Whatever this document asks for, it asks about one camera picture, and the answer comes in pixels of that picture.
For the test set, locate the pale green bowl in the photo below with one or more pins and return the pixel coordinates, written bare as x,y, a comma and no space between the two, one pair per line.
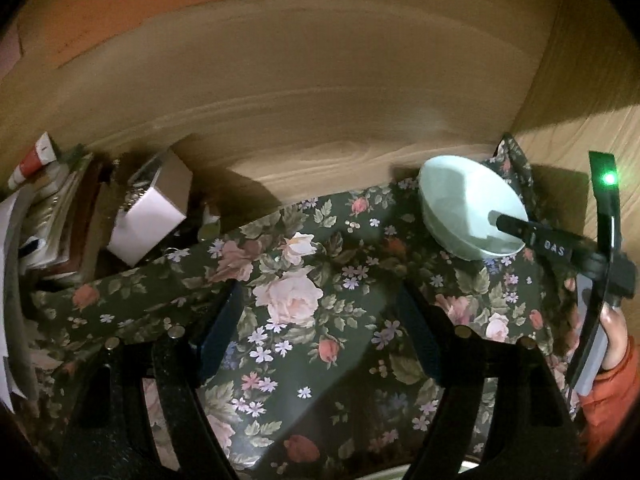
461,200

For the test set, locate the person's right hand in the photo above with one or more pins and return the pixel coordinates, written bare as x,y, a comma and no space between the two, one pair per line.
613,322

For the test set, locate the floral black tablecloth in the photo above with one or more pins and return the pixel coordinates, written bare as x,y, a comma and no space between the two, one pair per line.
320,380

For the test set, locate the stack of white papers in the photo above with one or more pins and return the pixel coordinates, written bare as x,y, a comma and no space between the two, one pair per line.
17,375

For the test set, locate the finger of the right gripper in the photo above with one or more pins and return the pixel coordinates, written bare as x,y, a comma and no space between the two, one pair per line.
514,231

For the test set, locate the small white open box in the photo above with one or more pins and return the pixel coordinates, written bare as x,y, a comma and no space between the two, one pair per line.
156,202

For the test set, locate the large pale green plate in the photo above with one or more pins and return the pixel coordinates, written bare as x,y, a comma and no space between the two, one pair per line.
421,471

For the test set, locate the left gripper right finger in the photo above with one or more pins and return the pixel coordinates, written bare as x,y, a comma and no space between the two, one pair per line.
429,329

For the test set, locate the red white tube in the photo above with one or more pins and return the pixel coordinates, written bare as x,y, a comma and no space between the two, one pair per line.
42,153

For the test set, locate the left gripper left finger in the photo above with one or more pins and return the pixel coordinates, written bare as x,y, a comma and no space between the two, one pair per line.
219,326

